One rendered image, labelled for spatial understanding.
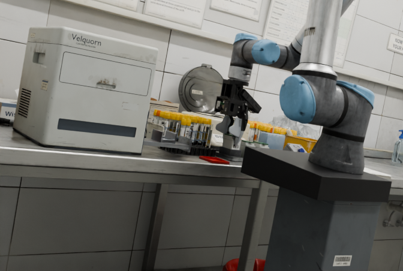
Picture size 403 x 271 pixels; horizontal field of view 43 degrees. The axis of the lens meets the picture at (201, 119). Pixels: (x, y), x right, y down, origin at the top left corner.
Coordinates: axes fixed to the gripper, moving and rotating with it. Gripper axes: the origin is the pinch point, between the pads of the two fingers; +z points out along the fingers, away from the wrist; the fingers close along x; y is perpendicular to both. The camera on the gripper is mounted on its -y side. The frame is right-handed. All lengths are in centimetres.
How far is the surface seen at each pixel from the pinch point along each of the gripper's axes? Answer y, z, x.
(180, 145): 25.6, 2.3, 6.0
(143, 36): 7, -32, -56
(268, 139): -18.6, -1.6, -1.3
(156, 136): 31.9, 1.1, 2.3
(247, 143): -5.5, 0.2, 1.6
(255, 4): -48, -59, -53
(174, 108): 10.3, -6.9, -21.6
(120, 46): 50, -22, 6
